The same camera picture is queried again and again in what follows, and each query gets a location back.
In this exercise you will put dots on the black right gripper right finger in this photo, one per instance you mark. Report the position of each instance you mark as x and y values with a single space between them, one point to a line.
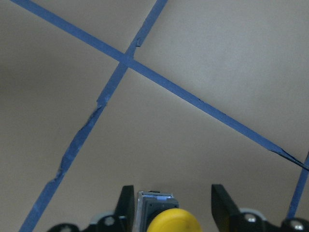
229 218

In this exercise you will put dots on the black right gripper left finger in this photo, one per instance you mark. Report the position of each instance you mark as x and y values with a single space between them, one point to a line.
121 219

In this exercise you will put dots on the yellow push button switch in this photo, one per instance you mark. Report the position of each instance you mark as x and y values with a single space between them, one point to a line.
160 212

